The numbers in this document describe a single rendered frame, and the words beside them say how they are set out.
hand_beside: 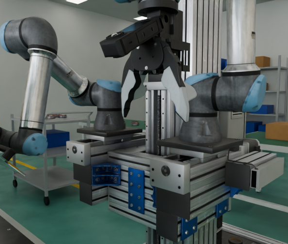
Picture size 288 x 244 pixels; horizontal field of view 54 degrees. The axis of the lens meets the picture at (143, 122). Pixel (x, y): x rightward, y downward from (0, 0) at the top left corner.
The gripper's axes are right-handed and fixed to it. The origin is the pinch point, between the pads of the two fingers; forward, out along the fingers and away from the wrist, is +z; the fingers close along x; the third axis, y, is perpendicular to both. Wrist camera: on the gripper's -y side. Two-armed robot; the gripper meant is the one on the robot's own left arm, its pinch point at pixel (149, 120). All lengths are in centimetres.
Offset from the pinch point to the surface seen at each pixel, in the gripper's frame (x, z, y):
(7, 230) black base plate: 57, 38, -4
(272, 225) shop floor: 49, 116, 226
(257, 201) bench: 63, 97, 226
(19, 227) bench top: 60, 40, 2
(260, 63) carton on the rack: 201, -71, 588
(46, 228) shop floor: 195, 116, 81
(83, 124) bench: 345, 44, 230
